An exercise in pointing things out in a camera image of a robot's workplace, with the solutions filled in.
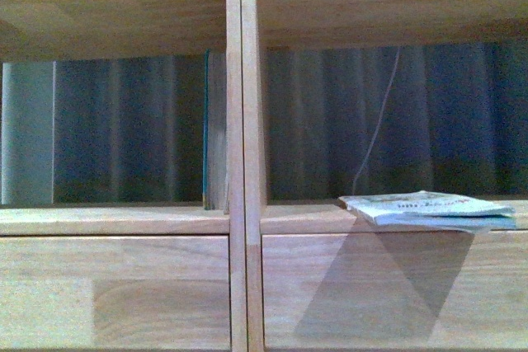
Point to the white illustrated paperback book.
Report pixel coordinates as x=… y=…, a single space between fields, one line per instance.
x=431 y=210

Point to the teal-spined upright book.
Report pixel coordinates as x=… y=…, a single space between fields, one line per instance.
x=215 y=181

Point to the light wooden bookshelf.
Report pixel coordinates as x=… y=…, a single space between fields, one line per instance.
x=268 y=279

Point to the dark pleated curtain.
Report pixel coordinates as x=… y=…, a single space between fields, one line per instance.
x=449 y=118

